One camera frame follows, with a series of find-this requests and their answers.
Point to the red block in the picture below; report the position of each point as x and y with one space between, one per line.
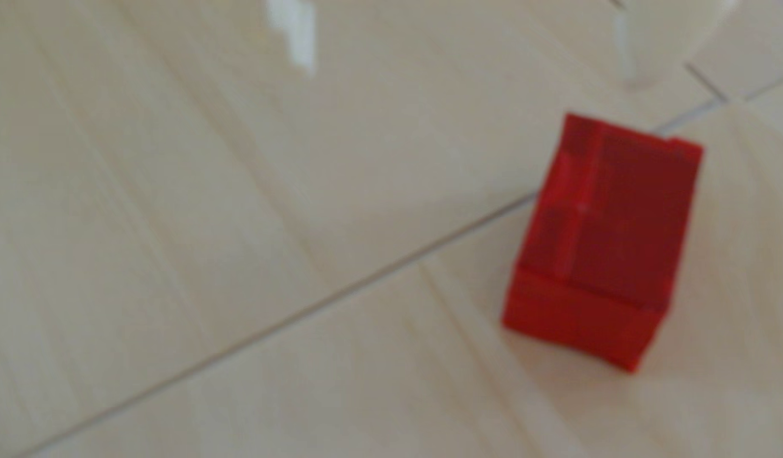
608 242

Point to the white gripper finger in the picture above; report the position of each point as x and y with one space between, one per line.
665 32
296 32

